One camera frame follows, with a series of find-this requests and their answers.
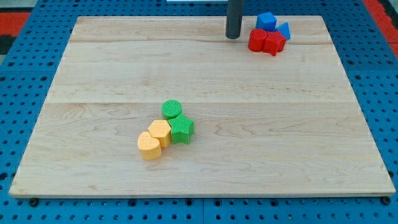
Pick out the blue triangle block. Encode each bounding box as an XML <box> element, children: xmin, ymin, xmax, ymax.
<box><xmin>275</xmin><ymin>22</ymin><xmax>290</xmax><ymax>40</ymax></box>

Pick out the green star block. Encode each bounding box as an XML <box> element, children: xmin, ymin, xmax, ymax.
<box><xmin>168</xmin><ymin>113</ymin><xmax>195</xmax><ymax>144</ymax></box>

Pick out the red cylinder block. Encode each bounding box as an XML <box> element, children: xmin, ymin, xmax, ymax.
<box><xmin>248</xmin><ymin>29</ymin><xmax>268</xmax><ymax>52</ymax></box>

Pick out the wooden board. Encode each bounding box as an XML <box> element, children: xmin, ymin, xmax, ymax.
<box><xmin>9</xmin><ymin>16</ymin><xmax>396</xmax><ymax>198</ymax></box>

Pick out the blue cube block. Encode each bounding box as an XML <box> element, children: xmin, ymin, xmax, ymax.
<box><xmin>256</xmin><ymin>12</ymin><xmax>277</xmax><ymax>31</ymax></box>

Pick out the green cylinder block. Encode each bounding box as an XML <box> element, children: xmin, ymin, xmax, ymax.
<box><xmin>161</xmin><ymin>100</ymin><xmax>183</xmax><ymax>120</ymax></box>

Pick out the red star block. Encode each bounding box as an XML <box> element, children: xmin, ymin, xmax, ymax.
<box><xmin>263</xmin><ymin>31</ymin><xmax>287</xmax><ymax>56</ymax></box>

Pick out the yellow hexagon block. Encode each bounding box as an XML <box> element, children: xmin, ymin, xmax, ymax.
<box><xmin>148</xmin><ymin>120</ymin><xmax>172</xmax><ymax>148</ymax></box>

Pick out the yellow heart block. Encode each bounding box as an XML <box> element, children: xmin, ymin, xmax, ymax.
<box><xmin>137</xmin><ymin>131</ymin><xmax>162</xmax><ymax>160</ymax></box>

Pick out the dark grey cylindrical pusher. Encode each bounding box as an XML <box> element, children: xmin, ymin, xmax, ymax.
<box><xmin>225</xmin><ymin>0</ymin><xmax>244</xmax><ymax>39</ymax></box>

